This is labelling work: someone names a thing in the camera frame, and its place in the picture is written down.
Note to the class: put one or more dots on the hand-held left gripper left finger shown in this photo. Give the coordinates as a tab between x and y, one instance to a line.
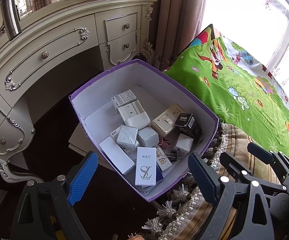
83	177

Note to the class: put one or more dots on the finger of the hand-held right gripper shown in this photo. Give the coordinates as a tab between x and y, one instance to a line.
259	151
234	163

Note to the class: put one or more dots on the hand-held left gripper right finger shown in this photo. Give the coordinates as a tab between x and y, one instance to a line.
202	177

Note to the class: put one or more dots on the black binder clip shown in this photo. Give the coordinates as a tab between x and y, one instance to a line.
173	155

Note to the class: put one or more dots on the long grey white box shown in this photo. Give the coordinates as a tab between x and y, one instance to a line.
117	158

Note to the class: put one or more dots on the white square box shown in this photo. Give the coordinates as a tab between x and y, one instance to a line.
184	142

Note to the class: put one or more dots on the small cream printed box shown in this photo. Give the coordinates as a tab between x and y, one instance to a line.
164	160

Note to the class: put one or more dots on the small blue box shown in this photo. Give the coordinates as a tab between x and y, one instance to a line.
160	175

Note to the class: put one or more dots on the dark navy box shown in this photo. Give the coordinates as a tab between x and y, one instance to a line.
188	125

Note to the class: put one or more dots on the small white printed box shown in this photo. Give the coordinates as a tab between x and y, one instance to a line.
114	131

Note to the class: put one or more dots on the white box with navy print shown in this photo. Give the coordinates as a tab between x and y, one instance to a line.
145	166

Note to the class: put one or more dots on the taped glossy white box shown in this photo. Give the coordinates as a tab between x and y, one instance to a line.
127	135

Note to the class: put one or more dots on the large beige box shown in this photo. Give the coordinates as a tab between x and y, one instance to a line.
168	120

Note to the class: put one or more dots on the small white cube box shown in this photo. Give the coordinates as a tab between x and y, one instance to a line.
148	136

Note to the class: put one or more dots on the white plastic case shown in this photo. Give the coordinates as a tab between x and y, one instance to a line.
134	115

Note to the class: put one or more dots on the white barcode box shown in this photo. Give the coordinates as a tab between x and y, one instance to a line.
124	98

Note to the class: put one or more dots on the purple cardboard box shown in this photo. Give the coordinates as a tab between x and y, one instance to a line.
147	80

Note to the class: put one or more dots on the striped plush blanket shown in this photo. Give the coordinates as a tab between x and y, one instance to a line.
237	137

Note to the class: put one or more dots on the beige wooden stool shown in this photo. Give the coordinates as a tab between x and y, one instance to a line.
75	140

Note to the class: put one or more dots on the cartoon printed green bedsheet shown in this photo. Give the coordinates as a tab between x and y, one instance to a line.
234	92

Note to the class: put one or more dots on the cream ornate dresser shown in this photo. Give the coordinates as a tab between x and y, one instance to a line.
59	45

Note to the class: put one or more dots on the mauve curtain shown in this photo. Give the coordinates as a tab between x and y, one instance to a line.
179	17

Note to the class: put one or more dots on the cream framed dresser mirror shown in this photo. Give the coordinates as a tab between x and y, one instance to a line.
34	0

